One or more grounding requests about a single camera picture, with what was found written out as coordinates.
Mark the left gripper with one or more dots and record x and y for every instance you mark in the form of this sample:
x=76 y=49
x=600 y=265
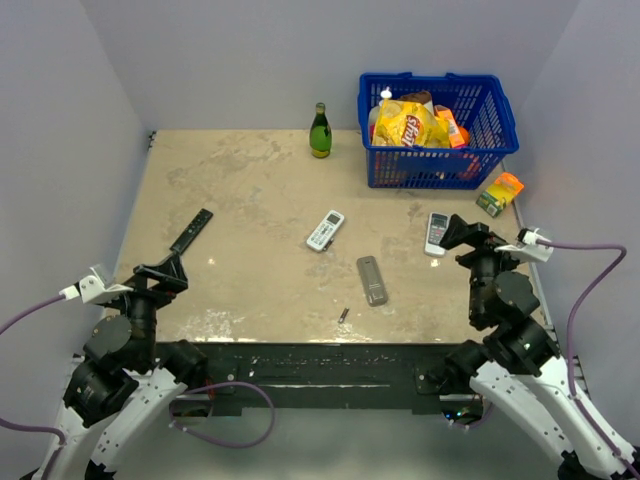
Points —
x=169 y=273

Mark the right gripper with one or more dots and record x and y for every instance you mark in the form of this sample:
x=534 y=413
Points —
x=475 y=234

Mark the grey beige remote control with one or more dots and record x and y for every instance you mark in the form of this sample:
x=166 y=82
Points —
x=373 y=285

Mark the white air conditioner remote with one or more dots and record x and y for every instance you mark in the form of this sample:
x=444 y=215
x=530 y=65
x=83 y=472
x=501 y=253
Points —
x=324 y=233

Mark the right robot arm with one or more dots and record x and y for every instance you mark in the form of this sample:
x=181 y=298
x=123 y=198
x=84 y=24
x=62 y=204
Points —
x=519 y=368

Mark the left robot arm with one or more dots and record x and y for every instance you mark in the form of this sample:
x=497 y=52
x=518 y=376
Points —
x=122 y=382

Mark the white grey remote control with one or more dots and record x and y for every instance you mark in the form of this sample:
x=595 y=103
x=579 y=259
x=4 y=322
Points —
x=437 y=225

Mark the black remote control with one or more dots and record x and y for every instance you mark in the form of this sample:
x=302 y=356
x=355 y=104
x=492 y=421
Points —
x=190 y=233

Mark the green orange carton box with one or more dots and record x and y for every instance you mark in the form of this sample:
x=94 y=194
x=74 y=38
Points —
x=500 y=194

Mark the orange snack box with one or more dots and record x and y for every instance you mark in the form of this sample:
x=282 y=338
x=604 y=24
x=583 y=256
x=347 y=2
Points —
x=458 y=136

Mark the yellow chips bag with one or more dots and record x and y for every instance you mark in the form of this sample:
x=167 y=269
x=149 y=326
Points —
x=408 y=124

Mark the blue plastic shopping basket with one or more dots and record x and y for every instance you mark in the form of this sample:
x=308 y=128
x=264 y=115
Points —
x=478 y=103

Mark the brown snack package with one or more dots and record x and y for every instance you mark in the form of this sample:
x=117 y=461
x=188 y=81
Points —
x=422 y=97

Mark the AAA battery front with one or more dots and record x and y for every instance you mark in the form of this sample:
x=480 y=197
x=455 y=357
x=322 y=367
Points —
x=343 y=315

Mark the white bottle cap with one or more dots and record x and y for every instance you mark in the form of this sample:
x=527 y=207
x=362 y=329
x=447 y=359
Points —
x=386 y=93

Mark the green glass bottle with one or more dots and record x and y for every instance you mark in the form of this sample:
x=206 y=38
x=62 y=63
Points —
x=320 y=135

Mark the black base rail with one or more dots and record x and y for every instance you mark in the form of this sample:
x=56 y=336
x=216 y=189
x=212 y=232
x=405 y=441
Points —
x=342 y=376

